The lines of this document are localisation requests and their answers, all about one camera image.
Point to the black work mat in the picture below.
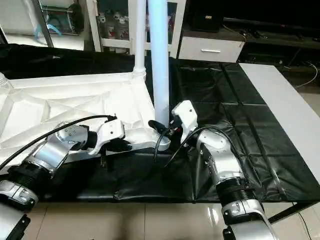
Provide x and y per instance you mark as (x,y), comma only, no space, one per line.
(225,130)

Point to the white drawer cabinet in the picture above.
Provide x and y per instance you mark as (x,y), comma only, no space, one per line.
(280,17)

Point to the white glass door cabinet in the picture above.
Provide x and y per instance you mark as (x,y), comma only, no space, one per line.
(115,22)

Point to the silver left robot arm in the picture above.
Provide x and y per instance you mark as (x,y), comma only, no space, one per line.
(45,155)

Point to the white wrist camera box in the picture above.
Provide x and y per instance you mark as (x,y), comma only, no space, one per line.
(110,134)
(185,117)

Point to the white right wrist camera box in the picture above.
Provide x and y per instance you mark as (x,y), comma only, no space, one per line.
(185,117)

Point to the white plastic table top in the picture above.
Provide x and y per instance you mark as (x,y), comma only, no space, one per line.
(60,105)

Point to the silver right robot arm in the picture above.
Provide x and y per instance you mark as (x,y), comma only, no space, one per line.
(225,165)

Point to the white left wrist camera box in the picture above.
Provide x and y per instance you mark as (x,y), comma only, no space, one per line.
(110,134)

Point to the white drawer unit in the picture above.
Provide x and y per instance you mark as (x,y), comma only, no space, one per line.
(210,49)

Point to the white plastic table leg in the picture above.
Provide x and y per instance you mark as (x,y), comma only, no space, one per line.
(3,80)
(160,60)
(140,35)

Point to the black metal stand leg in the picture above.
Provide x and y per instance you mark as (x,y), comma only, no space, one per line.
(295,212)

